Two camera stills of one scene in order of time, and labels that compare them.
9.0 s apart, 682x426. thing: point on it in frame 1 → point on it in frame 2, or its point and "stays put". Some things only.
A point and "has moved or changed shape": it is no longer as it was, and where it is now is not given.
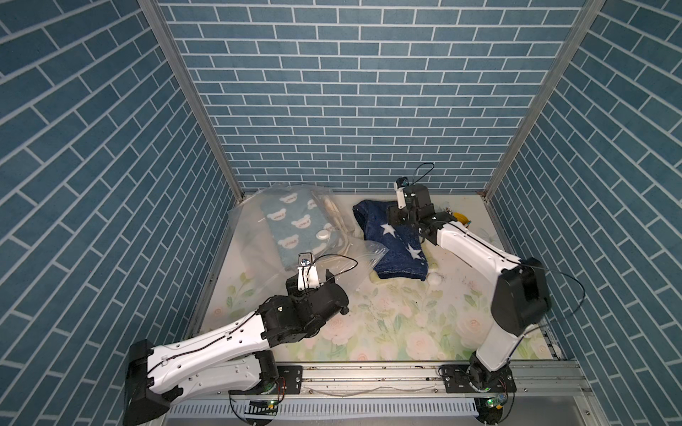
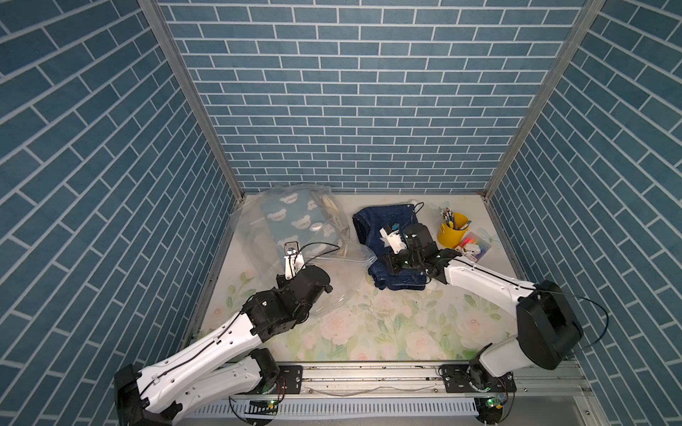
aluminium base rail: (535, 381) stays put
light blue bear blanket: (299, 223) stays put
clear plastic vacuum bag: (273, 224) stays put
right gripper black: (392, 212) → (390, 257)
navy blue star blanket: (396, 251) has moved or changed shape
